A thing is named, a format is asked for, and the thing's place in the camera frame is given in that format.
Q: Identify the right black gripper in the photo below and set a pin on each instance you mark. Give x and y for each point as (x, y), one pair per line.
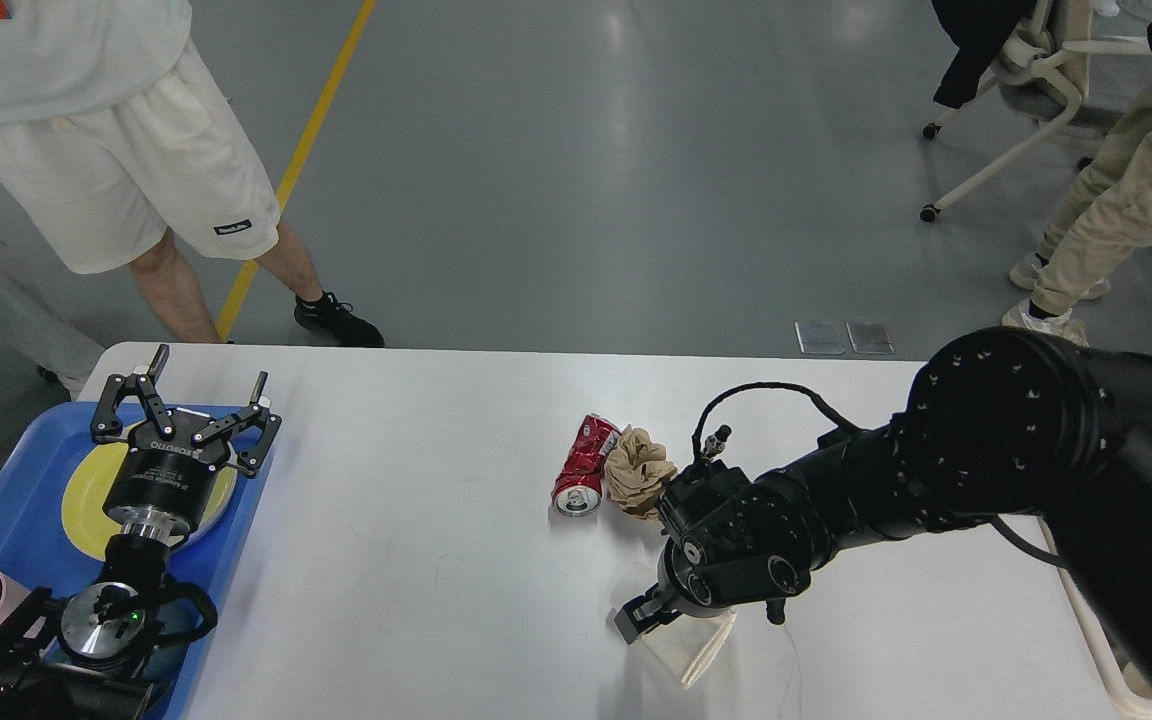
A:
(674, 596)

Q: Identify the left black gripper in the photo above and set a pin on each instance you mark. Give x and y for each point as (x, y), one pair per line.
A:
(176, 472)

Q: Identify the white paper cup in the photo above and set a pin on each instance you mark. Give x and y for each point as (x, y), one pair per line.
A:
(688, 646)

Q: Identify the yellow plastic plate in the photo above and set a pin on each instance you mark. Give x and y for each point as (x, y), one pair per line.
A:
(87, 526)

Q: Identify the small brown paper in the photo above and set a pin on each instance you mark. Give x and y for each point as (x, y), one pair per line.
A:
(636, 472)

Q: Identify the teal green mug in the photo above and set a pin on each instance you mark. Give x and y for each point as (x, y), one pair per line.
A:
(164, 663)

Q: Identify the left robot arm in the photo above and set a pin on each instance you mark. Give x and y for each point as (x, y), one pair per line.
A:
(81, 656)

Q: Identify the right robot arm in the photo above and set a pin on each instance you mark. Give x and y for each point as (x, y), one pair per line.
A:
(999, 422)

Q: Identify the crushed red soda can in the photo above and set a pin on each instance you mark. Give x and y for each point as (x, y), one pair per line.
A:
(578, 490)

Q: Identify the blue plastic tray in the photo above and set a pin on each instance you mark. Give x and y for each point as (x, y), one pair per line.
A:
(34, 549)

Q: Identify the person in light grey trousers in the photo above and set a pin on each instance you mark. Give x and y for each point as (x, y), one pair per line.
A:
(33, 327)

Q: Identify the person in white shorts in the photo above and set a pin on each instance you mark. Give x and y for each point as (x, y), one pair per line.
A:
(116, 140)

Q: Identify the beige plastic bin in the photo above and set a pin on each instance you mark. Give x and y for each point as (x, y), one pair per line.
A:
(1086, 620)

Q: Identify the person in khaki trousers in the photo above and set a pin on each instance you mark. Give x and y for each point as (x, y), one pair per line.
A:
(1104, 217)

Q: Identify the white office chair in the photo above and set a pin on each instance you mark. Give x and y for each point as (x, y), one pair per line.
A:
(1039, 55)

